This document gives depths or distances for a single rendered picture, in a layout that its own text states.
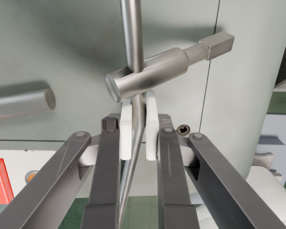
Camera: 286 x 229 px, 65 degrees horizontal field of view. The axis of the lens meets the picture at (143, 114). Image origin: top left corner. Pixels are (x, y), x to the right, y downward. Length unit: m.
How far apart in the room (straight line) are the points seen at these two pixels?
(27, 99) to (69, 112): 0.04
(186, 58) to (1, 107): 0.17
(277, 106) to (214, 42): 1.69
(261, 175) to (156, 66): 0.70
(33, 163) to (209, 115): 0.20
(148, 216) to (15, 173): 1.99
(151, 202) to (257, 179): 1.43
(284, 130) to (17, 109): 0.89
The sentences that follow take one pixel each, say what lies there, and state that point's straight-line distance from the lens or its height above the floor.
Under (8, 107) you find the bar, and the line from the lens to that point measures 0.24.
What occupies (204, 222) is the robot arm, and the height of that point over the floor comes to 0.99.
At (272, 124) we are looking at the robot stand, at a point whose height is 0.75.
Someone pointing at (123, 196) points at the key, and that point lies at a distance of 0.28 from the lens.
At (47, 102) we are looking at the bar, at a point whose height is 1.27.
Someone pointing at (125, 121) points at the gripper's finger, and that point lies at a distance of 0.15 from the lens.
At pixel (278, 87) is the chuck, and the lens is 0.37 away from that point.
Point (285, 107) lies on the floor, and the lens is 1.91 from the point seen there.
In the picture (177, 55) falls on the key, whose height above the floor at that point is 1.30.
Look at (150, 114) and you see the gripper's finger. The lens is 0.16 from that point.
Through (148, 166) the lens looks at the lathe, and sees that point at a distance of 0.27.
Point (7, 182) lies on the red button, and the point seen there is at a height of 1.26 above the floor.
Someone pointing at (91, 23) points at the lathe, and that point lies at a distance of 0.22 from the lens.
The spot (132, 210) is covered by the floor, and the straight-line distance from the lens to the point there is 2.20.
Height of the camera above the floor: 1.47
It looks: 65 degrees down
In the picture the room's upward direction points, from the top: 178 degrees clockwise
